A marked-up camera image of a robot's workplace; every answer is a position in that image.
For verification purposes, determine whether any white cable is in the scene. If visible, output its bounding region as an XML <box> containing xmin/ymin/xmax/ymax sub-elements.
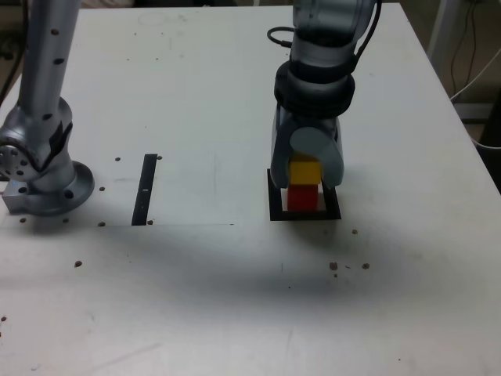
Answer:
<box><xmin>467</xmin><ymin>124</ymin><xmax>501</xmax><ymax>150</ymax></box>
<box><xmin>449</xmin><ymin>49</ymin><xmax>501</xmax><ymax>101</ymax></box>

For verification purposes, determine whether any red cube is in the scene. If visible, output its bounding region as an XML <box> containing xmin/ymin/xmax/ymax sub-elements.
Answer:
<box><xmin>287</xmin><ymin>183</ymin><xmax>319</xmax><ymax>213</ymax></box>

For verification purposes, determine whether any white table leg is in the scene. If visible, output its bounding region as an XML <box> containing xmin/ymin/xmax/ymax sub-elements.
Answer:
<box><xmin>425</xmin><ymin>0</ymin><xmax>452</xmax><ymax>68</ymax></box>

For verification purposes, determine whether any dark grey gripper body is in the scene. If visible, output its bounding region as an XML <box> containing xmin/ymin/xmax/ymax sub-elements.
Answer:
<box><xmin>288</xmin><ymin>110</ymin><xmax>337</xmax><ymax>135</ymax></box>

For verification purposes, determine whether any black tape square outline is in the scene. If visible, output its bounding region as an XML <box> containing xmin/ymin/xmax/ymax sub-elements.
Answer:
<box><xmin>266</xmin><ymin>168</ymin><xmax>342</xmax><ymax>222</ymax></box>

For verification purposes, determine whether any black tape strip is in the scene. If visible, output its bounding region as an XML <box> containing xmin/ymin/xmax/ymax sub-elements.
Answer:
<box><xmin>131</xmin><ymin>153</ymin><xmax>158</xmax><ymax>227</ymax></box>

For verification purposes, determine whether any yellow cube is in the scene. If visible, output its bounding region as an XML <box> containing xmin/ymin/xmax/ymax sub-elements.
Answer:
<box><xmin>288</xmin><ymin>153</ymin><xmax>323</xmax><ymax>186</ymax></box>

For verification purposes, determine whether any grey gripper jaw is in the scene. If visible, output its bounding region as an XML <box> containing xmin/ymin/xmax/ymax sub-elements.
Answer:
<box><xmin>269</xmin><ymin>104</ymin><xmax>297</xmax><ymax>190</ymax></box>
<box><xmin>289</xmin><ymin>116</ymin><xmax>346</xmax><ymax>189</ymax></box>

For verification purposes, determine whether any thin black hanging cable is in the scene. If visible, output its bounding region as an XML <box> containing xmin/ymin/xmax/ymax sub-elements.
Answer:
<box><xmin>449</xmin><ymin>0</ymin><xmax>478</xmax><ymax>96</ymax></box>

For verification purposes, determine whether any grey metal bar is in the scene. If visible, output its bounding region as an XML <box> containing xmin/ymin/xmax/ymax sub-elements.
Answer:
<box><xmin>452</xmin><ymin>102</ymin><xmax>495</xmax><ymax>124</ymax></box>

